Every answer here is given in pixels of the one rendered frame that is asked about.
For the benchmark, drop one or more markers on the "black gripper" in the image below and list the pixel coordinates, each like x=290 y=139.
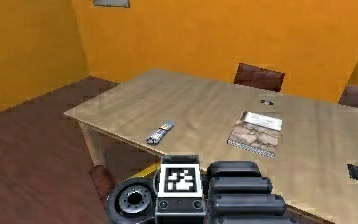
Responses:
x=132 y=200

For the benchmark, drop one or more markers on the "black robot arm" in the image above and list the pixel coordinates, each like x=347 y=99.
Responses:
x=220 y=193

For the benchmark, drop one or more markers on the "dark brown wooden chair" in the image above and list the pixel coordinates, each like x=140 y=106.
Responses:
x=258 y=77

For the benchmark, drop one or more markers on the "grey remote control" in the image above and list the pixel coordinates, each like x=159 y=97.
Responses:
x=160 y=132

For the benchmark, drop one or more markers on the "light wooden table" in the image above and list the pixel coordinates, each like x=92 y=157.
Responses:
x=203 y=113

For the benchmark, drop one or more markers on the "brown cover book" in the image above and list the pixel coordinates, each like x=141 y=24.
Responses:
x=257 y=133

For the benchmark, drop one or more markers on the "small dark round disc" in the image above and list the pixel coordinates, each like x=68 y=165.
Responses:
x=266 y=102

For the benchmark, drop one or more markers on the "grey framed wall picture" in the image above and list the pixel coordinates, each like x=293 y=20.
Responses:
x=111 y=3

